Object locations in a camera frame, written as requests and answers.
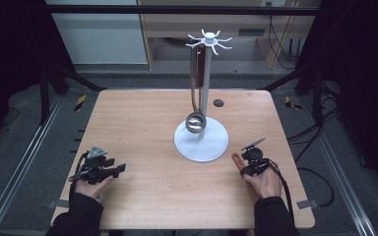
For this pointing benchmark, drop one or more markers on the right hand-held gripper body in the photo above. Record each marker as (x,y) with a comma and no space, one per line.
(258,160)

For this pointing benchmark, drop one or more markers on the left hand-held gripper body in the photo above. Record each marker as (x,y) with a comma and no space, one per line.
(95,170)

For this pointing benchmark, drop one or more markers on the white utensil rack stand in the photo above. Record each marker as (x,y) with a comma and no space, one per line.
(206,144)

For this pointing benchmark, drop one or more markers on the steel spatula turner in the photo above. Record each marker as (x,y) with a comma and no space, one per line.
(193,65)

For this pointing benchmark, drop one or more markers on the person's left hand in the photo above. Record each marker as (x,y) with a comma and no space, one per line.
(92,189)

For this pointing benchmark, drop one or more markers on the person's right hand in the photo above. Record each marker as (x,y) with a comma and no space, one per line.
(265,183)

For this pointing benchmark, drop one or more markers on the grey tape piece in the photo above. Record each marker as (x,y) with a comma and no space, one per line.
(55,204)
(306,204)

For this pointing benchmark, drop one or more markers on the dark round table grommet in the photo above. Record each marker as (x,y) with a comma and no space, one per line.
(218,103)

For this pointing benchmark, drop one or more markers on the yellow and black tape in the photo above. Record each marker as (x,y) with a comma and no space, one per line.
(80,102)
(288,103)

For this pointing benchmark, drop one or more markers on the black metal stand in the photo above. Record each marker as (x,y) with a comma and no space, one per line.
(44,95)
(316,95)

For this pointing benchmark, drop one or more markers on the white cabinet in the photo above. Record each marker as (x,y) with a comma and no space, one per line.
(101,36)

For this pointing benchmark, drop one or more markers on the light wooden desk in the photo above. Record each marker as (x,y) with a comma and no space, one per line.
(242,23)

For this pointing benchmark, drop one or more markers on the aluminium floor rail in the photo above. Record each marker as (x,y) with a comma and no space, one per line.
(23,164)
(338,170)

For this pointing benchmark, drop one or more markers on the black frame bar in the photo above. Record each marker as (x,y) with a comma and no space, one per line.
(111,10)

